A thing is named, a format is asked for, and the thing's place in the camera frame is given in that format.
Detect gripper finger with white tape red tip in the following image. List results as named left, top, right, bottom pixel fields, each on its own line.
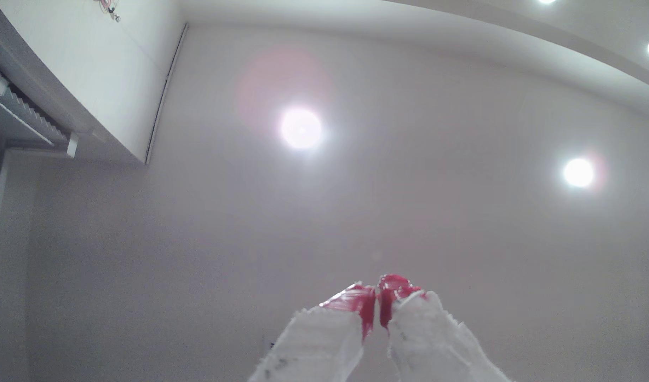
left=247, top=284, right=377, bottom=382
left=379, top=274, right=511, bottom=382

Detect white slatted window blind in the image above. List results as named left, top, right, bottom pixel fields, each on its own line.
left=0, top=66, right=80, bottom=158

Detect hanging red wires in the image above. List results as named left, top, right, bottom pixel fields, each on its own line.
left=93, top=0, right=122, bottom=23

